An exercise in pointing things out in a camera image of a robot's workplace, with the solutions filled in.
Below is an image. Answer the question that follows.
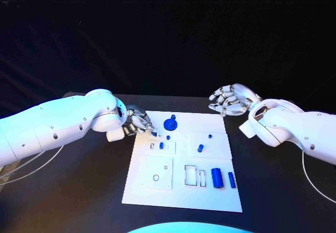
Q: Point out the white cable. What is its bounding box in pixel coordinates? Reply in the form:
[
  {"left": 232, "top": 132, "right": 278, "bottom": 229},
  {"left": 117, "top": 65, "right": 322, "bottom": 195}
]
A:
[
  {"left": 0, "top": 150, "right": 48, "bottom": 178},
  {"left": 301, "top": 150, "right": 336, "bottom": 204},
  {"left": 0, "top": 145, "right": 65, "bottom": 186}
]

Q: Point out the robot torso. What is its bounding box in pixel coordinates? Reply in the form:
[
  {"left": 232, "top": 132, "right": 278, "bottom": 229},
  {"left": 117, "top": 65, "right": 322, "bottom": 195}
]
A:
[{"left": 127, "top": 221, "right": 255, "bottom": 233}]

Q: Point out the blue gear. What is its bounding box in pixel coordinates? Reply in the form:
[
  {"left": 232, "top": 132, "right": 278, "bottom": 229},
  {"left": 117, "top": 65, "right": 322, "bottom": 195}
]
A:
[{"left": 163, "top": 118, "right": 179, "bottom": 131}]

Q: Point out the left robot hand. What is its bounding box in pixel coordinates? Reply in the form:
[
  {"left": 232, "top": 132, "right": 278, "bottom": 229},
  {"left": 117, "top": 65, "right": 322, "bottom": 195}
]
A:
[{"left": 123, "top": 104, "right": 159, "bottom": 136}]

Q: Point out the white task board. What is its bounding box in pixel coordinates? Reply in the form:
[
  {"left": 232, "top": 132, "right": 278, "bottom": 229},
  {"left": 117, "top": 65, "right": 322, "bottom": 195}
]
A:
[{"left": 121, "top": 110, "right": 244, "bottom": 213}]

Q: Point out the thick long blue cylinder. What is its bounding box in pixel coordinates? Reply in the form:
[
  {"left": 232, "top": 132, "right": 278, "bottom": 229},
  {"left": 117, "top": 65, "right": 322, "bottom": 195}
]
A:
[{"left": 210, "top": 167, "right": 225, "bottom": 189}]

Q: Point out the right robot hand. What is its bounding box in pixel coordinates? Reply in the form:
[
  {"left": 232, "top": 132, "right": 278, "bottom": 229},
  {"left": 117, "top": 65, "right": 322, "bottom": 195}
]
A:
[{"left": 208, "top": 83, "right": 262, "bottom": 117}]

